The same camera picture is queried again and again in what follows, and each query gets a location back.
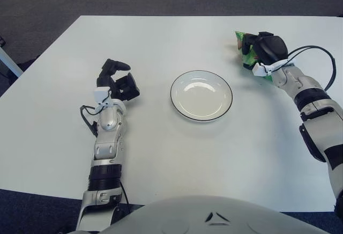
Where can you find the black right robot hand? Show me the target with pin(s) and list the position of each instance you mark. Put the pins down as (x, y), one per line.
(273, 49)

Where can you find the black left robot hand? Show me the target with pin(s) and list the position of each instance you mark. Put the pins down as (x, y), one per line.
(128, 87)

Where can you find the green snack bag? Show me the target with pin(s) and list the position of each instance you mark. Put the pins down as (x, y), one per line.
(248, 58)

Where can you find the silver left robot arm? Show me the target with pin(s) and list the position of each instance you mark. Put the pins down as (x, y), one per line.
(107, 142)

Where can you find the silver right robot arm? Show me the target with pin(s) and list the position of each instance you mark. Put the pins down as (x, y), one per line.
(313, 97)

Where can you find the white plate with black rim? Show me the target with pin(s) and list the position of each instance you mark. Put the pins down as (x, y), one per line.
(201, 97)

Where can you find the white right wrist connector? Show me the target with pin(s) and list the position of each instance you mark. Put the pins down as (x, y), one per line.
(258, 69)

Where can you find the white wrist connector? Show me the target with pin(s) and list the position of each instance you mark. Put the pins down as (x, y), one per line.
(100, 93)
(258, 69)

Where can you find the white left wrist connector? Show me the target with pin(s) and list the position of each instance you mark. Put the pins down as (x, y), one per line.
(100, 93)

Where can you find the grey robot torso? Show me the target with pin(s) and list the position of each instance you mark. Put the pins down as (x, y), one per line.
(201, 218)

